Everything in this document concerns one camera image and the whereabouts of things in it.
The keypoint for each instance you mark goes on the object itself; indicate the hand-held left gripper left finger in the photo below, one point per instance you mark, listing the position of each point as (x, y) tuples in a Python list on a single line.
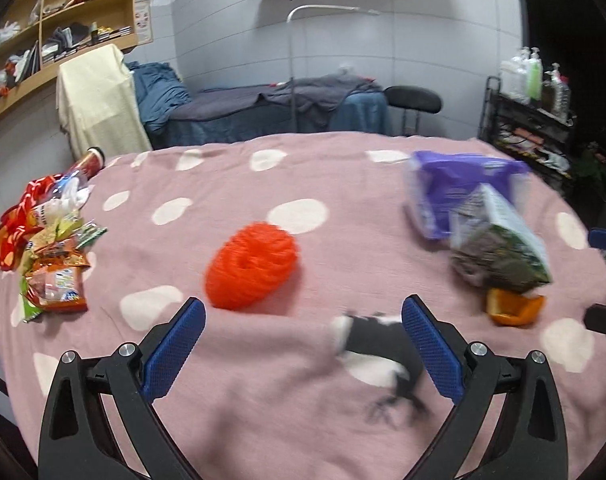
[(175, 350)]

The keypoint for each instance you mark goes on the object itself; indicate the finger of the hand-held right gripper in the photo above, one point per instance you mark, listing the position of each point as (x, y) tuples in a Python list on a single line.
[(605, 322), (605, 239)]

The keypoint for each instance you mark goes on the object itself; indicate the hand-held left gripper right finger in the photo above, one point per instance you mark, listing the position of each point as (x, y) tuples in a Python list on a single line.
[(433, 355)]

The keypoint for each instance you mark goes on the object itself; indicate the orange plastic piece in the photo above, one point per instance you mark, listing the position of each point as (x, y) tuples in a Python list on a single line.
[(513, 312)]

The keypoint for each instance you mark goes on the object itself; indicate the green white snack bag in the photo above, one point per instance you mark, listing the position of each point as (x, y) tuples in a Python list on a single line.
[(503, 255)]

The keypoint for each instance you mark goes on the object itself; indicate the orange mesh scrubber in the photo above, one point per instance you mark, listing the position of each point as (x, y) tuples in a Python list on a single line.
[(253, 265)]

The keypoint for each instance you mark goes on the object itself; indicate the purple plastic bag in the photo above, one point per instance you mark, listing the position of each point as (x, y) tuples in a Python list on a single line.
[(453, 180)]

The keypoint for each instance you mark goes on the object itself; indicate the black trolley cart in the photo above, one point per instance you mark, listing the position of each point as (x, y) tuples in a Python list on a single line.
[(528, 135)]

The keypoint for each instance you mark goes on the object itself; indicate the orange snack packet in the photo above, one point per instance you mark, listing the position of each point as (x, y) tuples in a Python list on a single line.
[(55, 285)]

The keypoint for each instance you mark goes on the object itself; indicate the pink polka-dot blanket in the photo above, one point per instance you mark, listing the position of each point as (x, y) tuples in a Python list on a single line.
[(333, 260)]

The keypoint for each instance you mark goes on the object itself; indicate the green snack packet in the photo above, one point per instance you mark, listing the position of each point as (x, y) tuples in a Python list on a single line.
[(85, 235)]

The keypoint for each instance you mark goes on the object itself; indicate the green pump bottle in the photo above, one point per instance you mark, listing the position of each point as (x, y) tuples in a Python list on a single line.
[(534, 76)]

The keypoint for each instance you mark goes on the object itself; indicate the clear plastic bottle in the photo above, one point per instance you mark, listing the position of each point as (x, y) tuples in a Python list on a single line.
[(60, 200)]

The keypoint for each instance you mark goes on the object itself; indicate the white pump bottle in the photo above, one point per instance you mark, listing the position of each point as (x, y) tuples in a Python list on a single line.
[(515, 72)]

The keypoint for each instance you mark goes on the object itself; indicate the red patterned bag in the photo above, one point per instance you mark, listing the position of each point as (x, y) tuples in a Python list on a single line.
[(18, 220)]

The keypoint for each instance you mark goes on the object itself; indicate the red chips can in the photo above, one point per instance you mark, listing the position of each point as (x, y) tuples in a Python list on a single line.
[(88, 162)]

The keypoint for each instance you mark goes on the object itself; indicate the black stool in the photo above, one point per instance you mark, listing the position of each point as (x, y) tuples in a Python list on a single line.
[(413, 99)]

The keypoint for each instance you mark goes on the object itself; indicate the blue massage bed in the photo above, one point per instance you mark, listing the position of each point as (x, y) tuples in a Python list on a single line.
[(218, 115)]

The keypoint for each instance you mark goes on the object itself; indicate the blue bedding pile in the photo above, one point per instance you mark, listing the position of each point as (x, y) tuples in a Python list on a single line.
[(158, 95)]

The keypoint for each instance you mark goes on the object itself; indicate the cream towel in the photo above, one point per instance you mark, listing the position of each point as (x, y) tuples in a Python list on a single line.
[(100, 105)]

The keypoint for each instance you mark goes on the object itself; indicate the grey blanket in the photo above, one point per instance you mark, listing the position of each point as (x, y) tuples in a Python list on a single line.
[(328, 92)]

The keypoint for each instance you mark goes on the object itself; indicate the white arc floor lamp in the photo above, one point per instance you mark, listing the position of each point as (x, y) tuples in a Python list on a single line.
[(293, 60)]

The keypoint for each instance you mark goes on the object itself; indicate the folded dark clothes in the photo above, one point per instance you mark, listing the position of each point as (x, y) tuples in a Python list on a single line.
[(65, 40)]

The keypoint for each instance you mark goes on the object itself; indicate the white plastic bag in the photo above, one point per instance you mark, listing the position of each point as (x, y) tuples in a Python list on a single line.
[(3, 35)]

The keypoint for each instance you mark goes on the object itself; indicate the wall poster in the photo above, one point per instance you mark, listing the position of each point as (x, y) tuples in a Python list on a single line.
[(143, 22)]

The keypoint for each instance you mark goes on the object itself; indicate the wooden wall cabinet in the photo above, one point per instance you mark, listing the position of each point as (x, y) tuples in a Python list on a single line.
[(83, 10)]

